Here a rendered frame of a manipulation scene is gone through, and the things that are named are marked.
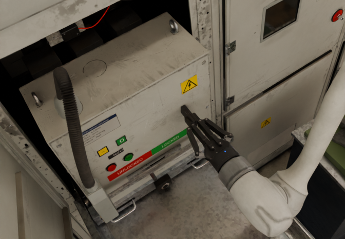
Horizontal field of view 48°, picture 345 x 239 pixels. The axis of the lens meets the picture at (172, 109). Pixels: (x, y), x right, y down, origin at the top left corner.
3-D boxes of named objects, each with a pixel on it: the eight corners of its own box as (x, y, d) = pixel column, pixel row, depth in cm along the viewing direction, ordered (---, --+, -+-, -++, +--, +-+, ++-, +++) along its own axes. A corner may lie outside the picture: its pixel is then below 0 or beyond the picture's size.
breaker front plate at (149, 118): (215, 143, 144) (210, 55, 106) (101, 216, 133) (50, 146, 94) (213, 141, 145) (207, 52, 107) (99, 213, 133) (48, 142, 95)
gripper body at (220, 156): (216, 179, 106) (197, 155, 111) (241, 165, 109) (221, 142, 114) (217, 166, 100) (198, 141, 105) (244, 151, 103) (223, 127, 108)
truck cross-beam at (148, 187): (221, 146, 148) (221, 138, 144) (98, 225, 136) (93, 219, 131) (213, 137, 151) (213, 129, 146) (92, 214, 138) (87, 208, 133)
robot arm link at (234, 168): (254, 181, 106) (241, 165, 110) (259, 164, 99) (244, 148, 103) (227, 197, 104) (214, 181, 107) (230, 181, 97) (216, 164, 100)
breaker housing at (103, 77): (214, 141, 145) (210, 50, 106) (98, 215, 133) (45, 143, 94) (147, 63, 173) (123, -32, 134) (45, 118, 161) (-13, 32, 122)
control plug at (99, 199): (119, 215, 117) (105, 191, 103) (106, 224, 116) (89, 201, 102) (108, 195, 121) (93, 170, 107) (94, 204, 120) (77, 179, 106)
